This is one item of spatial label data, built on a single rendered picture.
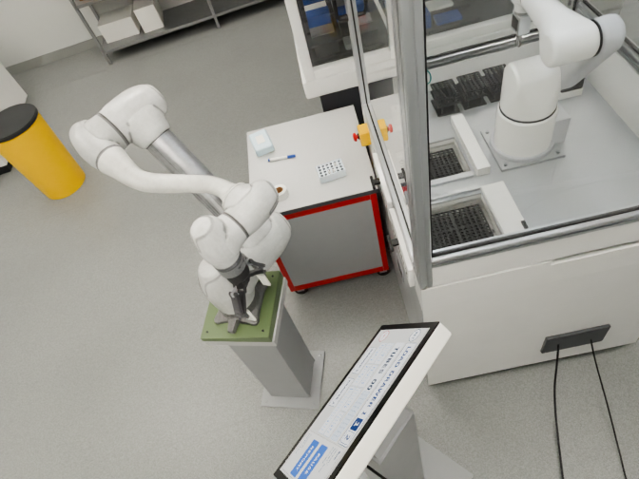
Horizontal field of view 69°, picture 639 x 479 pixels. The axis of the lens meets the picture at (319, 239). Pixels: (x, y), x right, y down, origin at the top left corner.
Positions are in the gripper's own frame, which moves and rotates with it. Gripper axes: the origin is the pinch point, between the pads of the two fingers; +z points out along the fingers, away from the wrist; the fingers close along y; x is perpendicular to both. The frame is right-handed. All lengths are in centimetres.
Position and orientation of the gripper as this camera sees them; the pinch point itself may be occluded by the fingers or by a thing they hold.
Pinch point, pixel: (259, 299)
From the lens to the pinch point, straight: 159.9
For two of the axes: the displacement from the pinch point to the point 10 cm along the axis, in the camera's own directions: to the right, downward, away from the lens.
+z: 2.8, 5.9, 7.6
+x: -9.1, -0.9, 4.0
